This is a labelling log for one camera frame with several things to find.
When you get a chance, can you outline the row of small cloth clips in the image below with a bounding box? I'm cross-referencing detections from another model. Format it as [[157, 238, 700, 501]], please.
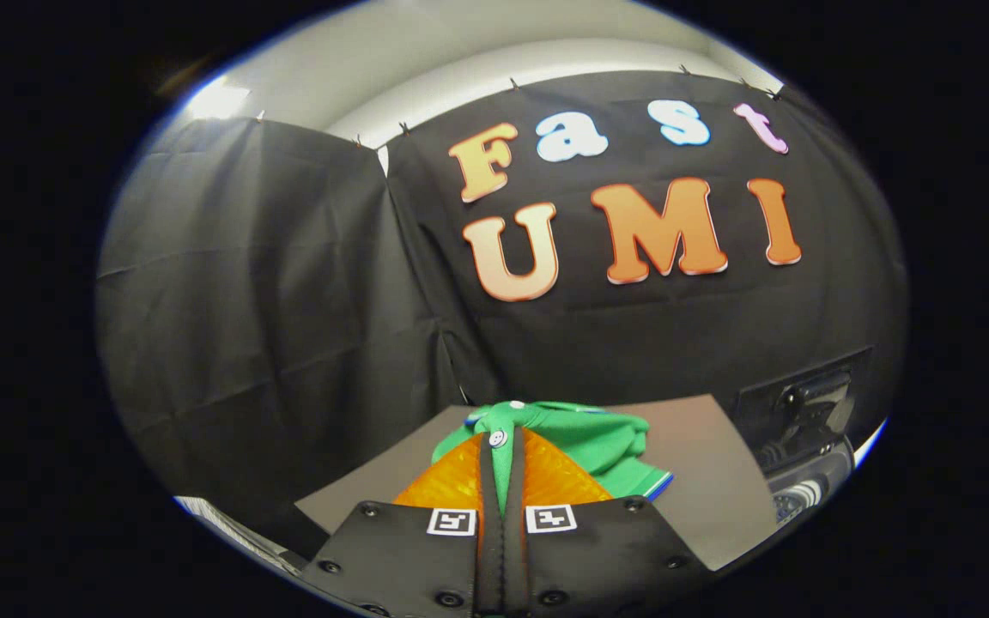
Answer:
[[254, 64, 783, 147]]

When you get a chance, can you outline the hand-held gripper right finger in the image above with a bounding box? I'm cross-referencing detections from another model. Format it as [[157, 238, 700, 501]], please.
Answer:
[[503, 427, 714, 618]]

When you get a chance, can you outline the green polo shirt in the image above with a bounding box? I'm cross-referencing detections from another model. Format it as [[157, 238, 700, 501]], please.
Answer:
[[432, 400, 674, 516]]

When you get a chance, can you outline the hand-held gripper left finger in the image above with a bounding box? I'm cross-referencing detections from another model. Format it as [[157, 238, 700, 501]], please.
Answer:
[[297, 427, 504, 618]]

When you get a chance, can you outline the long ceiling light strip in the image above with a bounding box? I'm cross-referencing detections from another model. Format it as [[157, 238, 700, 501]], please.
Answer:
[[184, 82, 252, 122]]

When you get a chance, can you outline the black backdrop cloth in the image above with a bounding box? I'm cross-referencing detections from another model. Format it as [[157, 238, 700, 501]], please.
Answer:
[[98, 69, 909, 550]]

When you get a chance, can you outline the dark washing machine lid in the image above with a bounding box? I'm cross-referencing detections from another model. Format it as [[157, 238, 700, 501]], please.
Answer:
[[735, 347, 874, 449]]

